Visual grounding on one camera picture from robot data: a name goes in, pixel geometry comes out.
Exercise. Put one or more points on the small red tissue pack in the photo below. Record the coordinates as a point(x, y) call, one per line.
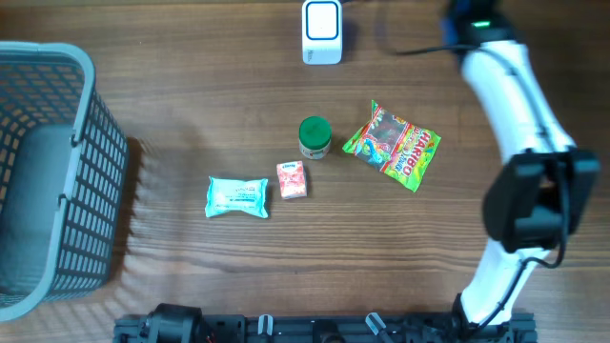
point(292, 180)

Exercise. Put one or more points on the green lid jar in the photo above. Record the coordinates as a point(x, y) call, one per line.
point(314, 137)

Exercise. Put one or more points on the teal wet wipes pack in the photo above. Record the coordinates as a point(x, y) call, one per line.
point(230, 195)

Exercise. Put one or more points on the Haribo gummy candy bag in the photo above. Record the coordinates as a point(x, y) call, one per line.
point(394, 147)

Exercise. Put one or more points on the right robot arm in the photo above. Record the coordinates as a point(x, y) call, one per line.
point(538, 198)

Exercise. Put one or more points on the white barcode scanner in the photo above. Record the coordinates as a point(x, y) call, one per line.
point(321, 26)

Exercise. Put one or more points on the grey plastic basket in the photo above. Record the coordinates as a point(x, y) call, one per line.
point(64, 162)

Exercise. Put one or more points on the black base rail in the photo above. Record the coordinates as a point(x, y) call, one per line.
point(174, 323)

